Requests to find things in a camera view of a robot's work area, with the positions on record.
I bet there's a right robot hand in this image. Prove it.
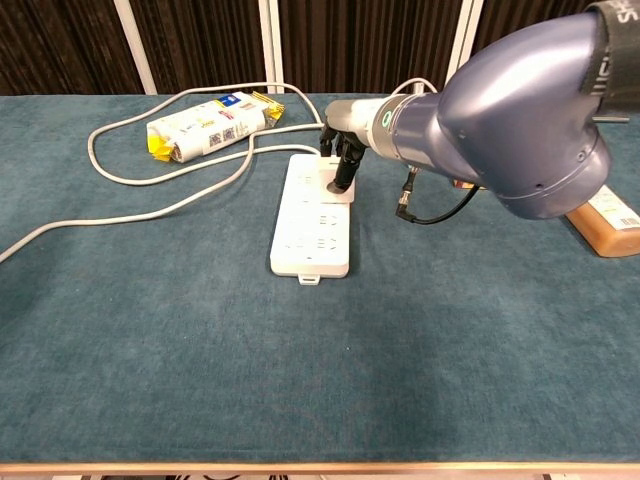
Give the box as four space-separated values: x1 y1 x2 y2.
319 99 374 197

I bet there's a white power adapter plug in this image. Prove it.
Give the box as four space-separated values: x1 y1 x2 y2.
317 157 357 205

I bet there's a white power strip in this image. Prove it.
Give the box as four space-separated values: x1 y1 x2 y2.
269 152 352 285

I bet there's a white yellow snack package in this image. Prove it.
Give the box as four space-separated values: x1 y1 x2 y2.
145 90 286 164

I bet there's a teal table cloth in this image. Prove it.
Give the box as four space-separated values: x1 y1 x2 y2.
0 92 640 466

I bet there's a brown bottle white cap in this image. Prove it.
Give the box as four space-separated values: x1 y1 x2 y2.
564 184 640 259

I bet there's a white power strip cable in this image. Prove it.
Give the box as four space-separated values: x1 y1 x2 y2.
0 77 441 265

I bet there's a black wrist connector cable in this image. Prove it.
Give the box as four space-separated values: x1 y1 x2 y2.
395 167 484 226

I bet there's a white partition post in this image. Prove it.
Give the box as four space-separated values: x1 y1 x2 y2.
258 0 285 95
113 0 159 95
443 0 485 84

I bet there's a black printed arm strap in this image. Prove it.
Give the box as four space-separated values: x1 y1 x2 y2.
579 0 640 107

